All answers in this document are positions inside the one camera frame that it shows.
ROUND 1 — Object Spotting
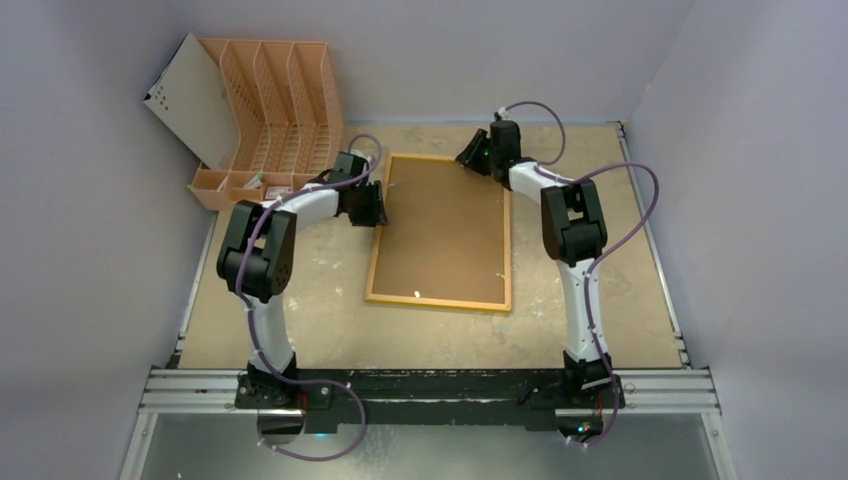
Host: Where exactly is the yellow wooden picture frame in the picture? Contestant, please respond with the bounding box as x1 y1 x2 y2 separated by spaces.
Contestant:
364 152 514 314

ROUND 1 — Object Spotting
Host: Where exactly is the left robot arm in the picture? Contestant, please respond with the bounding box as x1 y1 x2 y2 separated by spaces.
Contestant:
216 150 388 409

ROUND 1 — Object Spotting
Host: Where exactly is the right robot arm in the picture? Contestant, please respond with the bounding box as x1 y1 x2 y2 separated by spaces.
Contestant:
455 117 621 407

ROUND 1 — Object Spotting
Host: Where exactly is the red white small box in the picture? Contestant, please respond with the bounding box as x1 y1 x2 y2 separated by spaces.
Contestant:
265 186 292 200

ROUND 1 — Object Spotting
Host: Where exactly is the green white pen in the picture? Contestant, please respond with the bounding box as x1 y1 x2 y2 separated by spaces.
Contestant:
243 173 263 190

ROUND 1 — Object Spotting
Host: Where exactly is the orange plastic desk organizer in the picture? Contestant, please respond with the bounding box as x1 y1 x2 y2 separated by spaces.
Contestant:
189 38 345 211

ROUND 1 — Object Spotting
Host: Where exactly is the white perforated paper sheet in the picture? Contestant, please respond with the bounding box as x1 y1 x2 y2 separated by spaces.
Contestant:
143 33 239 170

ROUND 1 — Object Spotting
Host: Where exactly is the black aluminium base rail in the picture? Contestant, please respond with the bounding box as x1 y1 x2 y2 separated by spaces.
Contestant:
139 368 721 435

